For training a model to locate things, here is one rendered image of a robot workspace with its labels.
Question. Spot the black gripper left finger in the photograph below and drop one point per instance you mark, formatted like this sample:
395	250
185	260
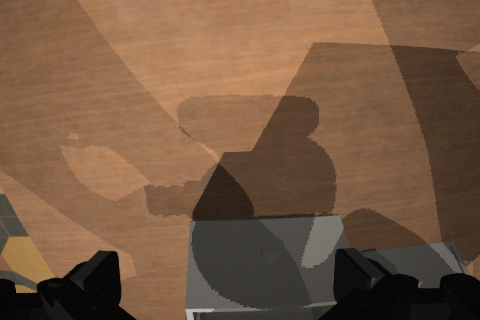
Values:
99	273

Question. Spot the grey drawer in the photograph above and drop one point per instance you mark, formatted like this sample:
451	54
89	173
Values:
233	270
434	263

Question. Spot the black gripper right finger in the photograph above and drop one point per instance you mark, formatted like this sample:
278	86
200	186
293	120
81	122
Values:
458	296

